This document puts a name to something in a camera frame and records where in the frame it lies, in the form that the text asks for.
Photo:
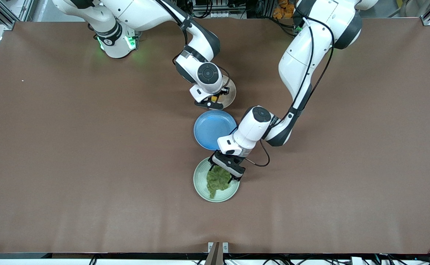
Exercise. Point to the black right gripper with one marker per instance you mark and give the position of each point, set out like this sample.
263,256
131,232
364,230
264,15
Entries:
222,92

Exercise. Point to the green lettuce leaf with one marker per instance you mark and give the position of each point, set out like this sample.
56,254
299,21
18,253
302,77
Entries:
217,182

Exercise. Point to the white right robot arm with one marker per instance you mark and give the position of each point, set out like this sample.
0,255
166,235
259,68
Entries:
145,14

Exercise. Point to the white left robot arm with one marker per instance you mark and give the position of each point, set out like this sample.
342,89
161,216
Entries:
299,59

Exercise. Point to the beige round plate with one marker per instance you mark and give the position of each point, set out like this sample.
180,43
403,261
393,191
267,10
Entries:
231,95

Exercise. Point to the pale green round plate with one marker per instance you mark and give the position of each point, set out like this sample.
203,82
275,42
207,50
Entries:
200,180

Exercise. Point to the blue round plate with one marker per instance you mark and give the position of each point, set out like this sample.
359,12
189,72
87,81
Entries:
209,129

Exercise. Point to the bag of orange items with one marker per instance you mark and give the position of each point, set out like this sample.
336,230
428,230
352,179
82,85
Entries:
283,11

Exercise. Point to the small white box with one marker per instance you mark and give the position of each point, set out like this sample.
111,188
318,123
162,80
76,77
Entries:
356,261

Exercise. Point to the small metal table bracket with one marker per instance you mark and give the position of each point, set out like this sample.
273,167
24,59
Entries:
225,247

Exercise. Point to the grey camera stand post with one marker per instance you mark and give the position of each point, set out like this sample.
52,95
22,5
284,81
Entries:
215,257

